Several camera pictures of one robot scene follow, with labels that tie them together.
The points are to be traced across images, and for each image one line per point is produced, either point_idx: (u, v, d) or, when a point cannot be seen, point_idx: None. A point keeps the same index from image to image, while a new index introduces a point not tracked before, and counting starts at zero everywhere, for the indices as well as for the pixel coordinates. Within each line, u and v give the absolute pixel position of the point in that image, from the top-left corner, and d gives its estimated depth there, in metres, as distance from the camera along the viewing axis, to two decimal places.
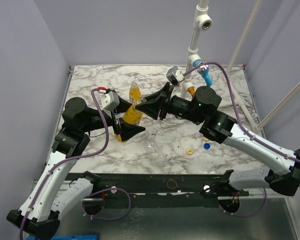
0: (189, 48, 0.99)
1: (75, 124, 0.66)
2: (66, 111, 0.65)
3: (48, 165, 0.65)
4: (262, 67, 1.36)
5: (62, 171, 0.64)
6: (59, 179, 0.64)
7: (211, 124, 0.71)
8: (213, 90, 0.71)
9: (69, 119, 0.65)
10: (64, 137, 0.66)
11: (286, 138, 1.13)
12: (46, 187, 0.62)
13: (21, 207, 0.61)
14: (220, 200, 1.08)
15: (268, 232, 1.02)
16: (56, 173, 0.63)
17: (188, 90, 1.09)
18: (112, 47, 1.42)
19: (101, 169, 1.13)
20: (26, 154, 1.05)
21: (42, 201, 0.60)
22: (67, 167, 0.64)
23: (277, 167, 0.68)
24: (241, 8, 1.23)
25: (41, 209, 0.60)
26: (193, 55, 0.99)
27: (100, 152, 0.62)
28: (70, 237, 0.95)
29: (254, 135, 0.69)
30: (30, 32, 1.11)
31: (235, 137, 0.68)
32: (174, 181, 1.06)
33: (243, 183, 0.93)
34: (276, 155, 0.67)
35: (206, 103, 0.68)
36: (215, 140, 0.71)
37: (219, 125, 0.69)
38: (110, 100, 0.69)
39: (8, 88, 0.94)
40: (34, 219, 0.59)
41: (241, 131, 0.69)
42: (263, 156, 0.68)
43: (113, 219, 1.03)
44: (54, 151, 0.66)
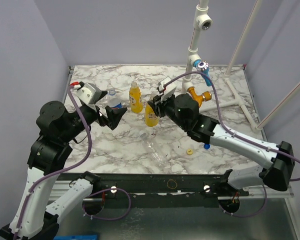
0: (189, 48, 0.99)
1: (51, 132, 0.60)
2: (42, 118, 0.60)
3: (28, 183, 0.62)
4: (262, 67, 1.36)
5: (42, 188, 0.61)
6: (42, 196, 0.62)
7: (196, 127, 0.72)
8: (190, 96, 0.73)
9: (45, 127, 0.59)
10: (40, 149, 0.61)
11: (286, 138, 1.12)
12: (29, 207, 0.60)
13: (10, 226, 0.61)
14: (220, 200, 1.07)
15: (268, 232, 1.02)
16: (37, 191, 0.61)
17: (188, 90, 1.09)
18: (112, 47, 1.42)
19: (101, 169, 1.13)
20: (25, 154, 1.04)
21: (28, 220, 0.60)
22: (47, 183, 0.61)
23: (261, 161, 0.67)
24: (241, 8, 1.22)
25: (28, 228, 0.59)
26: (193, 55, 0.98)
27: (80, 162, 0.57)
28: (70, 237, 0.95)
29: (235, 132, 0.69)
30: (30, 32, 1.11)
31: (215, 137, 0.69)
32: (174, 181, 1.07)
33: (242, 182, 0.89)
34: (256, 149, 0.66)
35: (183, 108, 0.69)
36: (202, 141, 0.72)
37: (203, 127, 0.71)
38: (93, 90, 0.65)
39: (8, 88, 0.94)
40: (24, 237, 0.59)
41: (224, 130, 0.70)
42: (246, 151, 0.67)
43: (113, 219, 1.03)
44: (30, 167, 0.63)
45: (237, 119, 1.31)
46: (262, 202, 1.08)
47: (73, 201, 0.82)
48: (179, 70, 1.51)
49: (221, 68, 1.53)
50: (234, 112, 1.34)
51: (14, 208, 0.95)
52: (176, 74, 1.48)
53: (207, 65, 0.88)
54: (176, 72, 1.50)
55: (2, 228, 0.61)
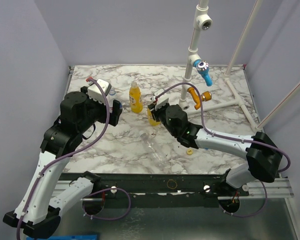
0: (189, 48, 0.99)
1: (71, 117, 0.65)
2: (65, 101, 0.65)
3: (38, 167, 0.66)
4: (262, 67, 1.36)
5: (53, 172, 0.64)
6: (51, 180, 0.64)
7: (184, 133, 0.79)
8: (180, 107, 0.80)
9: (67, 109, 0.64)
10: (52, 135, 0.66)
11: (286, 138, 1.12)
12: (38, 190, 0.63)
13: (17, 210, 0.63)
14: (220, 200, 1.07)
15: (268, 232, 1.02)
16: (47, 174, 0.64)
17: (188, 91, 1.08)
18: (112, 47, 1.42)
19: (101, 169, 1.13)
20: (26, 154, 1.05)
21: (36, 204, 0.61)
22: (57, 167, 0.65)
23: (239, 153, 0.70)
24: (241, 8, 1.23)
25: (35, 212, 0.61)
26: (193, 56, 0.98)
27: (90, 145, 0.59)
28: (70, 237, 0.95)
29: (213, 131, 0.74)
30: (30, 32, 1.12)
31: (198, 140, 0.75)
32: (174, 181, 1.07)
33: (238, 179, 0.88)
34: (233, 142, 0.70)
35: (173, 118, 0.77)
36: (190, 146, 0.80)
37: (189, 133, 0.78)
38: (107, 84, 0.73)
39: (8, 88, 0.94)
40: (30, 221, 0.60)
41: (204, 132, 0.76)
42: (225, 146, 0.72)
43: (113, 219, 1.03)
44: (43, 151, 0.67)
45: (237, 119, 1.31)
46: (262, 201, 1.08)
47: (73, 199, 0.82)
48: (179, 70, 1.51)
49: (221, 68, 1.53)
50: (234, 112, 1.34)
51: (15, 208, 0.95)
52: (177, 74, 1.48)
53: (207, 65, 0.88)
54: (176, 72, 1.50)
55: (7, 213, 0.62)
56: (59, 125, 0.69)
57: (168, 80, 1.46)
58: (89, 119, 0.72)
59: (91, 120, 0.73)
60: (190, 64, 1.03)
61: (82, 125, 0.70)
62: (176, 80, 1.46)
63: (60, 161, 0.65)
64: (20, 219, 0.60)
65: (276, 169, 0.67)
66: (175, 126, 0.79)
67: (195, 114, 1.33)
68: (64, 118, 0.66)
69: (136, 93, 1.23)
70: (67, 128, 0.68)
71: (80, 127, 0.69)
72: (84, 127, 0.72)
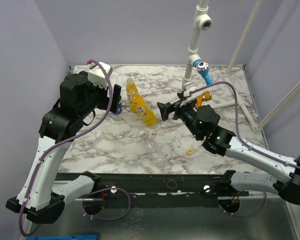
0: (189, 48, 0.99)
1: (70, 98, 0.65)
2: (65, 83, 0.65)
3: (38, 152, 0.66)
4: (262, 67, 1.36)
5: (53, 158, 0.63)
6: (52, 165, 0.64)
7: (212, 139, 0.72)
8: (212, 109, 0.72)
9: (67, 90, 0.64)
10: (51, 119, 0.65)
11: (286, 138, 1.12)
12: (39, 176, 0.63)
13: (18, 196, 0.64)
14: (220, 200, 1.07)
15: (268, 233, 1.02)
16: (47, 160, 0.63)
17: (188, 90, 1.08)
18: (111, 47, 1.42)
19: (101, 169, 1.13)
20: (26, 154, 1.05)
21: (37, 190, 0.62)
22: (57, 153, 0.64)
23: (278, 175, 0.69)
24: (241, 9, 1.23)
25: (37, 198, 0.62)
26: (193, 55, 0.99)
27: (89, 130, 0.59)
28: (70, 237, 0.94)
29: (251, 145, 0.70)
30: (30, 32, 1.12)
31: (232, 150, 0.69)
32: (174, 181, 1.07)
33: (246, 185, 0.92)
34: (274, 163, 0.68)
35: (205, 121, 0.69)
36: (216, 153, 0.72)
37: (219, 139, 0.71)
38: (108, 67, 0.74)
39: (8, 88, 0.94)
40: (33, 208, 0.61)
41: (240, 142, 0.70)
42: (263, 165, 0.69)
43: (113, 219, 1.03)
44: (42, 136, 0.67)
45: (237, 119, 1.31)
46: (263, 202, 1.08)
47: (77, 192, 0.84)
48: (179, 70, 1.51)
49: (221, 68, 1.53)
50: (234, 112, 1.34)
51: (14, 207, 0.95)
52: (177, 74, 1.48)
53: (207, 65, 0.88)
54: (176, 72, 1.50)
55: (9, 200, 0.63)
56: (59, 109, 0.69)
57: (168, 80, 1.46)
58: (90, 103, 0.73)
59: (91, 105, 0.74)
60: (190, 64, 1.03)
61: (82, 109, 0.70)
62: (176, 80, 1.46)
63: (60, 148, 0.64)
64: (23, 205, 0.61)
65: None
66: (204, 130, 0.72)
67: None
68: (64, 101, 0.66)
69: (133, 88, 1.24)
70: (66, 113, 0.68)
71: (80, 111, 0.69)
72: (85, 112, 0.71)
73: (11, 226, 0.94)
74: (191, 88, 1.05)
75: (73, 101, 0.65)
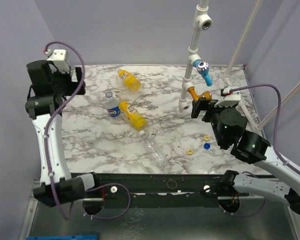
0: (189, 48, 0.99)
1: (43, 79, 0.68)
2: (31, 65, 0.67)
3: (39, 132, 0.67)
4: (262, 67, 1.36)
5: (55, 129, 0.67)
6: (57, 137, 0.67)
7: (243, 145, 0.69)
8: (238, 111, 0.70)
9: (38, 72, 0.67)
10: (36, 102, 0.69)
11: (286, 139, 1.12)
12: (52, 149, 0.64)
13: (42, 179, 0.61)
14: (220, 200, 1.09)
15: (269, 233, 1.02)
16: (52, 133, 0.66)
17: (188, 90, 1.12)
18: (112, 47, 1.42)
19: (101, 169, 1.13)
20: (26, 154, 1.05)
21: (58, 162, 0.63)
22: (56, 124, 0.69)
23: None
24: (241, 9, 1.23)
25: (61, 168, 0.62)
26: (193, 55, 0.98)
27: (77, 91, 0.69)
28: (70, 237, 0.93)
29: (287, 160, 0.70)
30: (30, 32, 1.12)
31: (268, 162, 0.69)
32: (174, 181, 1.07)
33: (250, 190, 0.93)
34: None
35: (231, 125, 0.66)
36: (247, 161, 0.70)
37: (254, 147, 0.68)
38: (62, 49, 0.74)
39: (8, 88, 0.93)
40: (62, 178, 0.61)
41: (275, 155, 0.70)
42: (294, 181, 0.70)
43: (113, 217, 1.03)
44: (35, 117, 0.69)
45: None
46: (263, 202, 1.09)
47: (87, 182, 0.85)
48: (179, 69, 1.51)
49: (221, 68, 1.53)
50: None
51: (14, 207, 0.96)
52: (177, 74, 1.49)
53: (207, 65, 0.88)
54: (176, 72, 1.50)
55: (33, 188, 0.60)
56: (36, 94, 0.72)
57: (168, 80, 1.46)
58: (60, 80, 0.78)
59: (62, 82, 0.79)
60: (190, 64, 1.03)
61: (57, 86, 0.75)
62: (176, 80, 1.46)
63: (56, 118, 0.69)
64: (51, 181, 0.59)
65: None
66: (232, 135, 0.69)
67: None
68: (37, 84, 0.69)
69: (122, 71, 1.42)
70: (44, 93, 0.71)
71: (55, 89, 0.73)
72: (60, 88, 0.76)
73: (12, 226, 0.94)
74: (191, 88, 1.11)
75: (46, 79, 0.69)
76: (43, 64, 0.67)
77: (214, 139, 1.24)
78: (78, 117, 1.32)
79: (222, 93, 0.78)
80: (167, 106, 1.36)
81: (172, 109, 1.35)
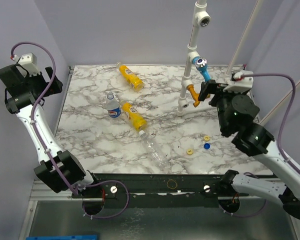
0: (188, 46, 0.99)
1: (15, 79, 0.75)
2: (0, 70, 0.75)
3: (26, 121, 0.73)
4: (262, 67, 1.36)
5: (40, 114, 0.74)
6: (44, 120, 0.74)
7: (245, 135, 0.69)
8: (251, 100, 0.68)
9: (8, 73, 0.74)
10: (16, 99, 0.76)
11: (286, 139, 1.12)
12: (42, 130, 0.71)
13: (40, 157, 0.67)
14: (220, 200, 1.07)
15: (268, 233, 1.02)
16: (38, 118, 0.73)
17: (187, 88, 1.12)
18: (111, 47, 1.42)
19: (101, 169, 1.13)
20: (26, 154, 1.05)
21: (51, 140, 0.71)
22: (40, 110, 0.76)
23: None
24: (241, 9, 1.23)
25: (55, 144, 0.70)
26: (191, 53, 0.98)
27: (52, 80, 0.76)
28: (70, 237, 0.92)
29: (289, 157, 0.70)
30: (30, 32, 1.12)
31: (268, 156, 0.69)
32: (174, 181, 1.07)
33: (248, 190, 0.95)
34: None
35: (241, 113, 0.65)
36: (246, 151, 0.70)
37: (256, 139, 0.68)
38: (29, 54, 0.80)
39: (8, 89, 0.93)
40: (59, 151, 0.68)
41: (277, 150, 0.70)
42: (292, 180, 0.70)
43: (107, 217, 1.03)
44: (19, 110, 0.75)
45: None
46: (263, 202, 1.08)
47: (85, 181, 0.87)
48: (179, 69, 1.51)
49: (221, 68, 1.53)
50: None
51: (14, 207, 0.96)
52: (177, 74, 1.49)
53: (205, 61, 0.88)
54: (176, 72, 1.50)
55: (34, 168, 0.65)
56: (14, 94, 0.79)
57: (168, 80, 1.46)
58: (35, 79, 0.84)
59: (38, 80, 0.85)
60: (189, 61, 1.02)
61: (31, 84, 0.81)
62: (176, 80, 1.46)
63: (38, 106, 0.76)
64: (50, 155, 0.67)
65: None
66: (238, 124, 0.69)
67: (195, 114, 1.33)
68: (12, 85, 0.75)
69: (123, 66, 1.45)
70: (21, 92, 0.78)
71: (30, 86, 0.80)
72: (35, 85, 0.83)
73: (12, 226, 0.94)
74: (191, 86, 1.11)
75: (19, 78, 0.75)
76: (12, 66, 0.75)
77: (214, 139, 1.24)
78: (78, 117, 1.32)
79: (232, 77, 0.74)
80: (166, 106, 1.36)
81: (172, 109, 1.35)
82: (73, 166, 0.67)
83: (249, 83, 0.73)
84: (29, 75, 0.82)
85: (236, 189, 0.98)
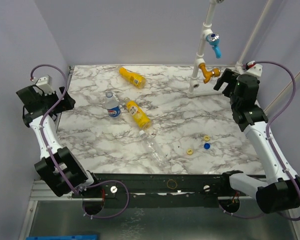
0: (203, 23, 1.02)
1: (32, 97, 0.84)
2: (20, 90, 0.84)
3: (35, 127, 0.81)
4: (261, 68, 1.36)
5: (49, 122, 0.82)
6: (52, 127, 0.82)
7: (244, 110, 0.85)
8: (257, 80, 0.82)
9: (26, 93, 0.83)
10: (32, 113, 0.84)
11: (287, 139, 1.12)
12: (48, 133, 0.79)
13: (42, 154, 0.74)
14: (220, 200, 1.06)
15: (269, 233, 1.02)
16: (46, 125, 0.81)
17: (199, 66, 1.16)
18: (111, 47, 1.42)
19: (101, 169, 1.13)
20: (26, 154, 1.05)
21: (54, 140, 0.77)
22: (50, 120, 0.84)
23: (270, 174, 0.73)
24: (241, 9, 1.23)
25: (56, 143, 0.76)
26: (206, 30, 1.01)
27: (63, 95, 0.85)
28: (70, 237, 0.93)
29: (272, 138, 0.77)
30: (30, 32, 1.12)
31: (252, 128, 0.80)
32: (174, 181, 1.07)
33: (241, 185, 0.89)
34: (275, 163, 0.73)
35: (241, 83, 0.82)
36: (240, 123, 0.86)
37: (250, 113, 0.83)
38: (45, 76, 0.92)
39: (8, 89, 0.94)
40: (59, 148, 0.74)
41: (264, 129, 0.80)
42: (266, 158, 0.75)
43: (105, 217, 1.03)
44: (32, 121, 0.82)
45: None
46: None
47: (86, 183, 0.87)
48: (179, 69, 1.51)
49: (221, 68, 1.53)
50: None
51: (14, 207, 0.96)
52: (176, 74, 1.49)
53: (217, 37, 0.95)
54: (176, 72, 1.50)
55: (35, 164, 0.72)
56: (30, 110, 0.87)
57: (168, 80, 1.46)
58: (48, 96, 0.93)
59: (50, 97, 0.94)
60: (204, 40, 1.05)
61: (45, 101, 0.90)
62: (176, 80, 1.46)
63: (50, 117, 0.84)
64: (50, 152, 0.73)
65: (287, 206, 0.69)
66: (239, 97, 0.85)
67: (195, 114, 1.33)
68: (28, 103, 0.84)
69: (122, 69, 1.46)
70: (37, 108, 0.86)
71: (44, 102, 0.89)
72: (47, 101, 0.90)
73: (12, 226, 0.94)
74: (203, 64, 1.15)
75: (35, 97, 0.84)
76: (29, 86, 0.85)
77: (214, 139, 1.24)
78: (78, 117, 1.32)
79: (246, 65, 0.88)
80: (167, 106, 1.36)
81: (172, 109, 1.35)
82: (73, 164, 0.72)
83: (258, 72, 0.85)
84: (44, 94, 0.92)
85: (231, 186, 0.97)
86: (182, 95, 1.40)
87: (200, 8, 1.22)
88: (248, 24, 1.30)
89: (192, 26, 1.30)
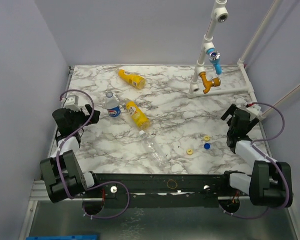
0: (204, 36, 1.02)
1: (66, 123, 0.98)
2: (56, 115, 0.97)
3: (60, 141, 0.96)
4: (262, 68, 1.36)
5: (73, 139, 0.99)
6: (74, 143, 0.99)
7: (235, 136, 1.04)
8: (249, 115, 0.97)
9: (61, 119, 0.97)
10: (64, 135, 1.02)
11: (287, 139, 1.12)
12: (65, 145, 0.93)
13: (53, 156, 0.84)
14: (220, 200, 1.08)
15: (268, 233, 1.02)
16: (68, 141, 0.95)
17: (199, 75, 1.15)
18: (112, 47, 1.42)
19: (101, 169, 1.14)
20: (26, 154, 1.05)
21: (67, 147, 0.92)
22: (74, 139, 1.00)
23: None
24: (241, 10, 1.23)
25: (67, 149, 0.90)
26: (207, 44, 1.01)
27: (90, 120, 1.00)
28: (69, 237, 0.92)
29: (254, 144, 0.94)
30: (31, 33, 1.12)
31: (239, 143, 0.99)
32: (174, 181, 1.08)
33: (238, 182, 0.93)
34: (258, 155, 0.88)
35: (236, 116, 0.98)
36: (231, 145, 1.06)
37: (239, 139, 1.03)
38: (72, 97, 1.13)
39: (8, 90, 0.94)
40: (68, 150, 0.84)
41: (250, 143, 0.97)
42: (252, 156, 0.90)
43: (104, 217, 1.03)
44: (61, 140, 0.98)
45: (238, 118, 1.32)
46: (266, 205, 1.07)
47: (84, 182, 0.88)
48: (179, 69, 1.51)
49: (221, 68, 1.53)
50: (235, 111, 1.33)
51: (14, 207, 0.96)
52: (176, 74, 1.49)
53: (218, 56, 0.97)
54: (176, 72, 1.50)
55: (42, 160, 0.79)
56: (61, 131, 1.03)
57: (168, 80, 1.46)
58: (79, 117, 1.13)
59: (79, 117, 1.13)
60: (204, 52, 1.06)
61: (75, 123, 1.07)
62: (176, 80, 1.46)
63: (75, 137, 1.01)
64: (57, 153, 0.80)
65: (276, 189, 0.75)
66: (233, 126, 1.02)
67: (195, 115, 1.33)
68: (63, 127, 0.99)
69: (121, 70, 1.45)
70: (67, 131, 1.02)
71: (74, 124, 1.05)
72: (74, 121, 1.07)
73: (12, 226, 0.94)
74: (203, 73, 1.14)
75: (68, 123, 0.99)
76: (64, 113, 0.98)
77: (214, 139, 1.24)
78: None
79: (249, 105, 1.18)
80: (166, 106, 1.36)
81: (172, 109, 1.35)
82: (72, 166, 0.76)
83: (256, 111, 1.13)
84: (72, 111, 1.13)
85: (231, 184, 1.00)
86: (182, 95, 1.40)
87: (201, 8, 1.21)
88: (248, 24, 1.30)
89: (192, 26, 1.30)
